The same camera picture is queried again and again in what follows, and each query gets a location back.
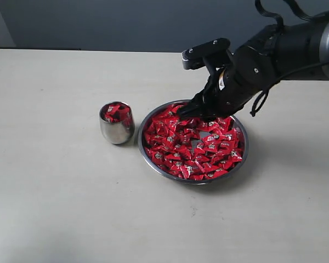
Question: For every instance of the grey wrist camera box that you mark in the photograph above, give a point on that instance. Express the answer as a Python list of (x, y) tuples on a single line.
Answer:
[(214, 52)]

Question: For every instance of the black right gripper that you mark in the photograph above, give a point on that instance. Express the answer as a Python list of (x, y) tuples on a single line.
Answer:
[(225, 93)]

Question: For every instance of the red candy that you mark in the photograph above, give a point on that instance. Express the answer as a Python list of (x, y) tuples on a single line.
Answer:
[(236, 155), (109, 118), (160, 126), (119, 110), (188, 170)]

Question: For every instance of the stainless steel cup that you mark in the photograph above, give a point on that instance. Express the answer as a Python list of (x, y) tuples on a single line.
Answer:
[(119, 132)]

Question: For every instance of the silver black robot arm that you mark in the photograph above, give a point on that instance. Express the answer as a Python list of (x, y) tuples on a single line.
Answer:
[(276, 53)]

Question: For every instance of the stainless steel plate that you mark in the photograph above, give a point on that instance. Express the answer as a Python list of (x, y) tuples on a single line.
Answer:
[(191, 142)]

